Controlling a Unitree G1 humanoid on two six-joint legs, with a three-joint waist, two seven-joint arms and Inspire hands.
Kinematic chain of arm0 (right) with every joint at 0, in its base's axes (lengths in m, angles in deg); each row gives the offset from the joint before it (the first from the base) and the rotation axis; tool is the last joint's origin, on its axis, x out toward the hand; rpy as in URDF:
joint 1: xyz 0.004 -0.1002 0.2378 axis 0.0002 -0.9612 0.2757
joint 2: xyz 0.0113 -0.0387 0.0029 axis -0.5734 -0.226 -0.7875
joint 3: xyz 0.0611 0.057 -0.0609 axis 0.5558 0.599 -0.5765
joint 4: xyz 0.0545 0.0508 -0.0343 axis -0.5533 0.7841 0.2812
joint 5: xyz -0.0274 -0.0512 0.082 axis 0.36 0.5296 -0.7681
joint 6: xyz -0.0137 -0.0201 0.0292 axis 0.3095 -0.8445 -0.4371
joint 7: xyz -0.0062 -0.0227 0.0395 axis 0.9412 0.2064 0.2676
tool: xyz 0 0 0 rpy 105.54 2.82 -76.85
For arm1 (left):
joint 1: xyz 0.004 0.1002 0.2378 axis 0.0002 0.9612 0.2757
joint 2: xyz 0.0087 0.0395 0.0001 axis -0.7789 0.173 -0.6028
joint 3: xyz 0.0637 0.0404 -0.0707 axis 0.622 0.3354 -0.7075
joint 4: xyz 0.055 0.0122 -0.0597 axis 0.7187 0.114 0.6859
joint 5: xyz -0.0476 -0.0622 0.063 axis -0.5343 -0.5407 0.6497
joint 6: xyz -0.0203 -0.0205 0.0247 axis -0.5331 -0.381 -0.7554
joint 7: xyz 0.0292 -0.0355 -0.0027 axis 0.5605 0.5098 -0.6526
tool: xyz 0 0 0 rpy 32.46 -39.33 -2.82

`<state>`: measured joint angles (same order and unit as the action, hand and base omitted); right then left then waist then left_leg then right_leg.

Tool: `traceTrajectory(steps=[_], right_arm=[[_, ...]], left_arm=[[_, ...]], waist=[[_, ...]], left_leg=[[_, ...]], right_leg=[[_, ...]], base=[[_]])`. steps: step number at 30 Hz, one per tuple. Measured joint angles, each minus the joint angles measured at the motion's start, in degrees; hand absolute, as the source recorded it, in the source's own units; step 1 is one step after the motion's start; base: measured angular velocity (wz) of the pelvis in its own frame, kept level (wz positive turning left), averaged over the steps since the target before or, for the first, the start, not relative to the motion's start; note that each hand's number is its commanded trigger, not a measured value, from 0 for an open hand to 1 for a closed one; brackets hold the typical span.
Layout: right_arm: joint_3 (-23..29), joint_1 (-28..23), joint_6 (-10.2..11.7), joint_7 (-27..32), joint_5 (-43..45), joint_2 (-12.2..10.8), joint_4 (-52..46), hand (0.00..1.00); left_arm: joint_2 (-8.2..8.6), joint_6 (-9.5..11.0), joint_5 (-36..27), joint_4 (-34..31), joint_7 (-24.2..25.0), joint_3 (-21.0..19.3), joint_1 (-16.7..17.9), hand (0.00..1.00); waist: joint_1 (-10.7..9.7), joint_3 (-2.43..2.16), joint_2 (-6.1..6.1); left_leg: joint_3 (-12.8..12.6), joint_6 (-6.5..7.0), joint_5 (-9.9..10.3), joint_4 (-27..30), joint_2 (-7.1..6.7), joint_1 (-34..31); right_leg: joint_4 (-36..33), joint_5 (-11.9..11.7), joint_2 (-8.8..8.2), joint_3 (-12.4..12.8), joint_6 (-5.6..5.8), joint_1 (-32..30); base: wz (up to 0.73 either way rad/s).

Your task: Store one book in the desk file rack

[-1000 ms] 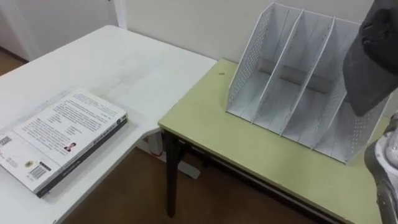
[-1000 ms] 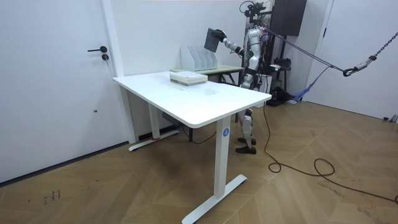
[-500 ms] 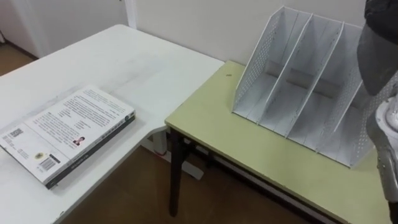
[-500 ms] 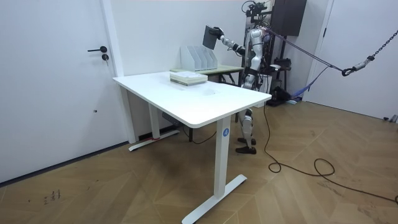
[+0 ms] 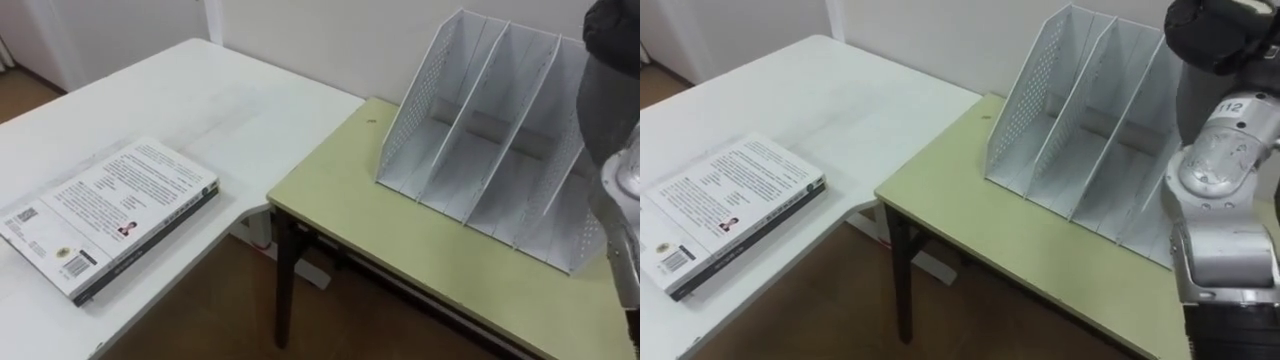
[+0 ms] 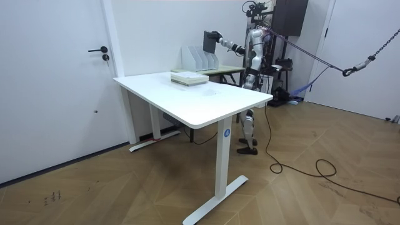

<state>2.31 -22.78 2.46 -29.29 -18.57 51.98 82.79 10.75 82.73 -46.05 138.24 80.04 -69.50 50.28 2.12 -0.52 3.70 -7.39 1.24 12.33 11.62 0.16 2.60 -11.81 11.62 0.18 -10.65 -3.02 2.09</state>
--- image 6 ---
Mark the grey floor fitting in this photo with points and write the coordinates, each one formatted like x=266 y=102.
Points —
x=394 y=119

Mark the white standing desk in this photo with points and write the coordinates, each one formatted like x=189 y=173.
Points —
x=200 y=100

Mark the black wall cabinet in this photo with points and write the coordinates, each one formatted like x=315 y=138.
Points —
x=289 y=17

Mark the pale green book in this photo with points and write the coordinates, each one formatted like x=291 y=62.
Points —
x=191 y=83

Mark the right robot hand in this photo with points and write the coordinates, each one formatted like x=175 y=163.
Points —
x=217 y=35

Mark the white file holder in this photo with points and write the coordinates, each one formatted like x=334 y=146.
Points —
x=193 y=59

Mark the white book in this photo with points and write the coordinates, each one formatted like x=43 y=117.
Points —
x=189 y=76

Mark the robot legs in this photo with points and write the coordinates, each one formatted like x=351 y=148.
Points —
x=249 y=128

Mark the black desk control box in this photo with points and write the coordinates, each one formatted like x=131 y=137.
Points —
x=172 y=119

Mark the plain white door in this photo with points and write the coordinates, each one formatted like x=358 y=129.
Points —
x=359 y=59

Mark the red tape strip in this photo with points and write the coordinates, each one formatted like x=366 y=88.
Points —
x=153 y=138

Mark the dark grey book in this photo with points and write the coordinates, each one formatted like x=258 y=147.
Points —
x=208 y=43

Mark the blue round sticker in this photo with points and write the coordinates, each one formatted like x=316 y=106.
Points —
x=227 y=132

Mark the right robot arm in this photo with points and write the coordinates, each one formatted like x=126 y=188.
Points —
x=232 y=45

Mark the black door lock with key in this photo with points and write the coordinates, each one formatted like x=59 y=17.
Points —
x=106 y=57

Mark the robot body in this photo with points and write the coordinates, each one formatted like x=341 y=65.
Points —
x=257 y=10

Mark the black equipment stand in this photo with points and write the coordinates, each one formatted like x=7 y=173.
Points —
x=282 y=81

